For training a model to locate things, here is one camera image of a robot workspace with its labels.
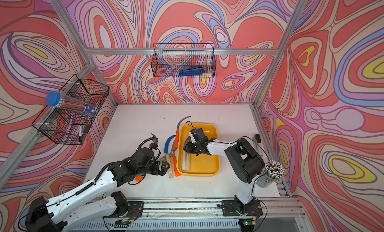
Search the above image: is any blue blade wooden sickle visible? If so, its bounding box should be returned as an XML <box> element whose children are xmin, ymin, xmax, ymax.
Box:
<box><xmin>158</xmin><ymin>135</ymin><xmax>176</xmax><ymax>161</ymax></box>

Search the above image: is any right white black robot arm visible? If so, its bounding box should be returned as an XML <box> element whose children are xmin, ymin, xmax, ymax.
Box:
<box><xmin>184</xmin><ymin>128</ymin><xmax>265</xmax><ymax>206</ymax></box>

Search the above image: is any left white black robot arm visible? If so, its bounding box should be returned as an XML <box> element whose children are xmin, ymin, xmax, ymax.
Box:
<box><xmin>25</xmin><ymin>147</ymin><xmax>170</xmax><ymax>232</ymax></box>

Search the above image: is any yellow plastic tray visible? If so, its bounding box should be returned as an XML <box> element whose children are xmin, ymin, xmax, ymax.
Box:
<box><xmin>176</xmin><ymin>123</ymin><xmax>221</xmax><ymax>177</ymax></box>

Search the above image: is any blue tool in basket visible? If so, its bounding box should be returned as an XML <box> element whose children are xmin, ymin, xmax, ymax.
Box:
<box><xmin>179</xmin><ymin>65</ymin><xmax>206</xmax><ymax>77</ymax></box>

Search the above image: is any clear tube with blue cap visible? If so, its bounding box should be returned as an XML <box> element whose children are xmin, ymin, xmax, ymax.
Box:
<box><xmin>46</xmin><ymin>91</ymin><xmax>96</xmax><ymax>116</ymax></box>

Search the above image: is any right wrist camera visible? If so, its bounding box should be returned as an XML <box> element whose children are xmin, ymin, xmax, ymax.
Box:
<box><xmin>189</xmin><ymin>132</ymin><xmax>196</xmax><ymax>144</ymax></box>

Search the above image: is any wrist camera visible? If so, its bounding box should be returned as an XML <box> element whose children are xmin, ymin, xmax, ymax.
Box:
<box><xmin>189</xmin><ymin>132</ymin><xmax>196</xmax><ymax>144</ymax></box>
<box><xmin>149</xmin><ymin>142</ymin><xmax>158</xmax><ymax>150</ymax></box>

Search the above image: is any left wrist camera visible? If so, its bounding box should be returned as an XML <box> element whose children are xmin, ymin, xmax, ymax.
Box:
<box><xmin>149</xmin><ymin>142</ymin><xmax>158</xmax><ymax>150</ymax></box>

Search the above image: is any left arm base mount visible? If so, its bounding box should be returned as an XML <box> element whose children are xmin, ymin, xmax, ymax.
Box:
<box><xmin>106</xmin><ymin>192</ymin><xmax>144</xmax><ymax>220</ymax></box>

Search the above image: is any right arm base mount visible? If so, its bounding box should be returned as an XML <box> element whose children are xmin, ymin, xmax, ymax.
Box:
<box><xmin>218</xmin><ymin>199</ymin><xmax>264</xmax><ymax>218</ymax></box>

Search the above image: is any black wire basket left wall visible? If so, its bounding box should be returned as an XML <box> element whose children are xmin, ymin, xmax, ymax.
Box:
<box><xmin>32</xmin><ymin>75</ymin><xmax>110</xmax><ymax>145</ymax></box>

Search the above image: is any black wire basket wall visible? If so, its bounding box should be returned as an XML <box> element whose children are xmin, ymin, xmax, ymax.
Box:
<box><xmin>32</xmin><ymin>75</ymin><xmax>110</xmax><ymax>145</ymax></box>
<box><xmin>151</xmin><ymin>42</ymin><xmax>217</xmax><ymax>78</ymax></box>

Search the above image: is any black wire basket back wall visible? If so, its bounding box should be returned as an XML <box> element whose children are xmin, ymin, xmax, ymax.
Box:
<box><xmin>151</xmin><ymin>42</ymin><xmax>217</xmax><ymax>78</ymax></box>

